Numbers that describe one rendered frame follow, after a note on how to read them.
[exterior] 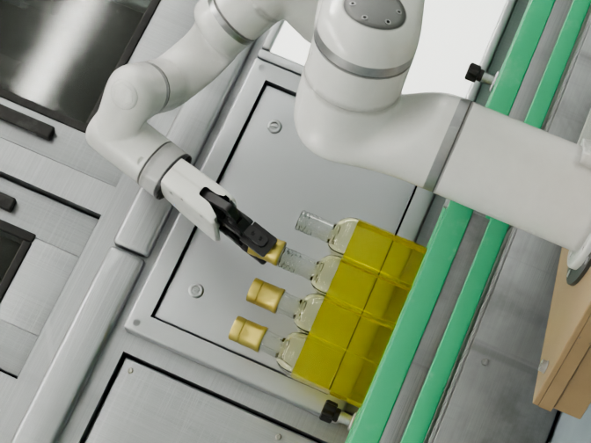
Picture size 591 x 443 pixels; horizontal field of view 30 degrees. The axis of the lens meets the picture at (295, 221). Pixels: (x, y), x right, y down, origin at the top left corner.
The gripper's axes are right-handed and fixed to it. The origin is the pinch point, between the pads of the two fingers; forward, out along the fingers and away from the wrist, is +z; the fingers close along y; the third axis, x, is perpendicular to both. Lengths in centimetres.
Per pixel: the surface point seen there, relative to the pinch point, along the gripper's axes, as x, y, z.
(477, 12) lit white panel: 54, -14, 1
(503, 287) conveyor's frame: 11.4, 14.1, 29.0
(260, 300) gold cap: -5.9, 0.0, 5.0
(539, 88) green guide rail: 41.5, 2.3, 16.8
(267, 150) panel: 15.1, -14.3, -10.7
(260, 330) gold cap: -9.2, 0.3, 7.7
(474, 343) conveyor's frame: 3.7, 14.3, 30.2
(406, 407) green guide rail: -7.1, 12.3, 28.5
